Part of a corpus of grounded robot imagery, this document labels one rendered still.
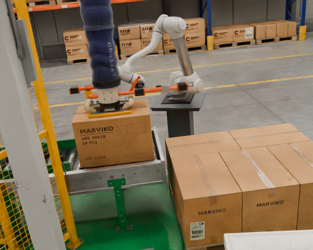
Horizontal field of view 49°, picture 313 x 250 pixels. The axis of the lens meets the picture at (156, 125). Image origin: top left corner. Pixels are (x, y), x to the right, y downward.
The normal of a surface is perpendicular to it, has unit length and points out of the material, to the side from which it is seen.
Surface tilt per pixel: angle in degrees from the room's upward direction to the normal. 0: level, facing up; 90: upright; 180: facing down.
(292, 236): 0
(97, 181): 90
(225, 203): 90
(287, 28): 90
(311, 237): 0
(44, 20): 90
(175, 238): 0
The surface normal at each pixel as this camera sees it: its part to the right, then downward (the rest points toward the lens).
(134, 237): -0.09, -0.92
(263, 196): 0.10, 0.37
